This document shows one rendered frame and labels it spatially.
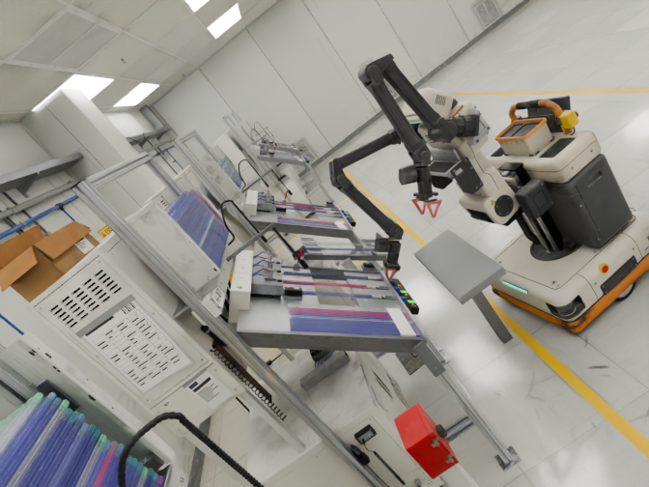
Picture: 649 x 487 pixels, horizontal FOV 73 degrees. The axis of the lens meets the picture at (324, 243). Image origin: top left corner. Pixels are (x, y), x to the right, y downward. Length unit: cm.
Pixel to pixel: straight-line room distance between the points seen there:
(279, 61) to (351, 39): 151
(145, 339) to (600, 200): 201
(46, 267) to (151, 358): 45
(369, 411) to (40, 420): 132
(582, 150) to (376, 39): 788
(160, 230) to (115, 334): 38
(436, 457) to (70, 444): 100
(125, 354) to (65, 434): 94
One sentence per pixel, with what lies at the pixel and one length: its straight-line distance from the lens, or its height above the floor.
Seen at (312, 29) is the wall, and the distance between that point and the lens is 962.
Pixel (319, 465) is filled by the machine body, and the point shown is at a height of 53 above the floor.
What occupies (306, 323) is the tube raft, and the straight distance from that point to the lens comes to 169.
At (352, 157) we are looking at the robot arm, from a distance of 212.
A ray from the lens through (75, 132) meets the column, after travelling 509.
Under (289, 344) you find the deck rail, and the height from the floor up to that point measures 105.
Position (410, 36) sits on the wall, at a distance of 1002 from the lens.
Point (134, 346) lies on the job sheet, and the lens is 166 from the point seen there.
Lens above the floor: 176
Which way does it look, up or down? 19 degrees down
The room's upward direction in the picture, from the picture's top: 39 degrees counter-clockwise
